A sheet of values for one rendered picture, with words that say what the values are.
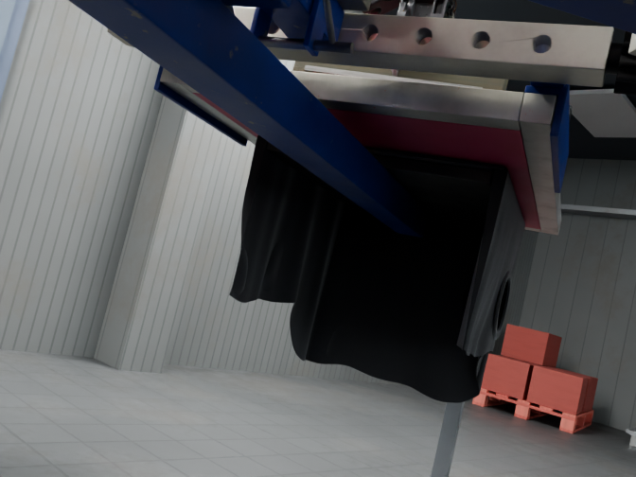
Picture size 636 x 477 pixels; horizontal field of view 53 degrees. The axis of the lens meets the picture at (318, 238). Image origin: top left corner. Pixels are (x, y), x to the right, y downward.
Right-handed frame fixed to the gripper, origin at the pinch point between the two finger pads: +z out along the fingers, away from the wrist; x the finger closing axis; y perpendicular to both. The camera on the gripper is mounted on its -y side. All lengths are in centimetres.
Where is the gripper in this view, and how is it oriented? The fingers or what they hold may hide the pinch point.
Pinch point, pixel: (396, 74)
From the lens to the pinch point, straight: 116.1
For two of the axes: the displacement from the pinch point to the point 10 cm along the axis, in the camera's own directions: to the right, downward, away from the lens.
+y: 9.0, 1.8, -3.9
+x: 3.6, 1.6, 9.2
